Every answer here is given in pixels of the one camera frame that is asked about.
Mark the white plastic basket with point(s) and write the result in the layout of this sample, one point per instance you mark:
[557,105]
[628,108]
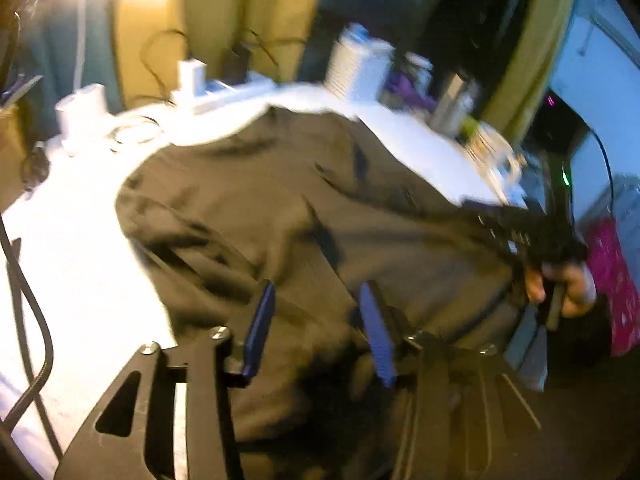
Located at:
[357,72]

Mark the olive yellow curtain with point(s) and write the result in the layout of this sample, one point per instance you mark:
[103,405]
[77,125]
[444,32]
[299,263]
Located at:
[535,35]

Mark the person's right hand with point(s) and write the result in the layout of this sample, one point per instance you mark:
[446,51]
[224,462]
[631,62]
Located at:
[577,287]

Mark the white desk lamp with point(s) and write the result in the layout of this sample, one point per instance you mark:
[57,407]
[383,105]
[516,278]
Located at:
[82,110]

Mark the glass jar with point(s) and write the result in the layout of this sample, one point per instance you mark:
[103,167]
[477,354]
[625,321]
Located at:
[419,70]

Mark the dark teal curtain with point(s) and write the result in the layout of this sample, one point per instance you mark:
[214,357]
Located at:
[55,50]

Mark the purple cloth item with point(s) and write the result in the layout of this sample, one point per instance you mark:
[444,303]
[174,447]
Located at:
[407,95]

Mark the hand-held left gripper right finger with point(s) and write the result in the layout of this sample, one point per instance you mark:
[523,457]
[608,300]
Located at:
[377,332]

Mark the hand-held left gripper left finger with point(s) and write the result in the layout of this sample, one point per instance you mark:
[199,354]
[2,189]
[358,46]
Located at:
[260,332]

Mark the white power strip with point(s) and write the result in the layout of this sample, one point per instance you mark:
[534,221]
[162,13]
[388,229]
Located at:
[225,97]

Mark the white and blue packets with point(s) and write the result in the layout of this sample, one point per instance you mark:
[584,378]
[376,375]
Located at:
[362,35]

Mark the white cartoon mug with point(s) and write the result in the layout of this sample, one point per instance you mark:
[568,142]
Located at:
[492,157]

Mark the white charger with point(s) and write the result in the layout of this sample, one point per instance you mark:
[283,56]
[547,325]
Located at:
[192,76]

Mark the steel tumbler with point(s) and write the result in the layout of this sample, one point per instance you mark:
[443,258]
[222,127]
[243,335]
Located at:
[455,105]

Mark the pink patterned cloth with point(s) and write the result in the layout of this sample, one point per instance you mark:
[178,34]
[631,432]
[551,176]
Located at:
[612,285]

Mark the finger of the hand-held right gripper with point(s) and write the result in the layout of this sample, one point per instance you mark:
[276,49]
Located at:
[500,214]
[510,242]

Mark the dark brown printed T-shirt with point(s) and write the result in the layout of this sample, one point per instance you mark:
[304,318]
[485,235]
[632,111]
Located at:
[280,200]

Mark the black charger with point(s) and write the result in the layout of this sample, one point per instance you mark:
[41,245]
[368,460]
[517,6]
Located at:
[236,62]

